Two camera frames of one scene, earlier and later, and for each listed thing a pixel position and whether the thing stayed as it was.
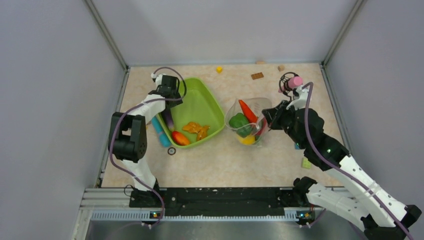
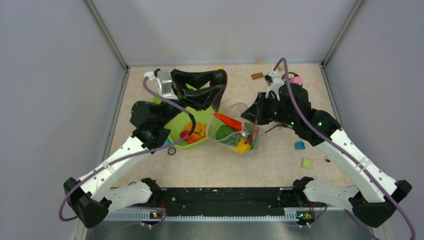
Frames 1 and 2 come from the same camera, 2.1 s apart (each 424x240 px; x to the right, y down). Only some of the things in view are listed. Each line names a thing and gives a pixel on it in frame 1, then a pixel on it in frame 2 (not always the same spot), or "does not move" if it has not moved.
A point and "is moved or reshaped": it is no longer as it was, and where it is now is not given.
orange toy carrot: [251, 116] is moved or reshaped
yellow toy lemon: [250, 139] → [242, 147]
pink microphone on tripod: [289, 82] does not move
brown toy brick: [257, 75] does not move
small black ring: [168, 149] does not move
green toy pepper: [239, 122] → [227, 135]
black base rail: [219, 202] does not move
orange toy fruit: [179, 138] → [192, 138]
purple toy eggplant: [169, 120] is moved or reshaped
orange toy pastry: [202, 131] does not move
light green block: [305, 163] does not move
